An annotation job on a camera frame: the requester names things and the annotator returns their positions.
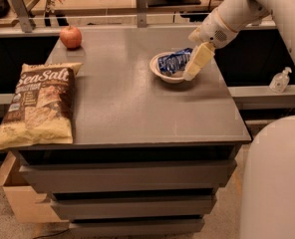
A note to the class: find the white paper bowl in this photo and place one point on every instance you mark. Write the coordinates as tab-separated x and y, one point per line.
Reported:
174	79

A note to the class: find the grey drawer cabinet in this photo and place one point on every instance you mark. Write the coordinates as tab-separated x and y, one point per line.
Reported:
147	156

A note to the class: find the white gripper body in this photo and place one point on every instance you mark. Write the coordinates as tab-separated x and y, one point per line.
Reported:
215	31

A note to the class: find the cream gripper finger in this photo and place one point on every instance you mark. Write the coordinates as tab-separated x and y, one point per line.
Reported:
199	57
194	36

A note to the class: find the clear hand sanitizer bottle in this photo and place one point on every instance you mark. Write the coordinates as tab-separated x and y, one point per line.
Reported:
280	81

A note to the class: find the red apple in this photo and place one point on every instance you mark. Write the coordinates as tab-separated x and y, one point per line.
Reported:
71	37

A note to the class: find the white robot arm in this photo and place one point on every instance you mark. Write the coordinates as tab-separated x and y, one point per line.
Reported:
268	191

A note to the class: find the crushed blue pepsi can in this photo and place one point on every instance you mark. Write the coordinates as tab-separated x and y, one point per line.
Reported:
172	63

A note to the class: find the sea salt chips bag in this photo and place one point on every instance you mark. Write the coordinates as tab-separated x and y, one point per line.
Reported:
41	110

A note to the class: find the grey metal rail frame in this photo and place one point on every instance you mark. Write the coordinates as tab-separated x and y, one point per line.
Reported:
10	24

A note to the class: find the cardboard box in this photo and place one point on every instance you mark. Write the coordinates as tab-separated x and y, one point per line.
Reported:
27	205

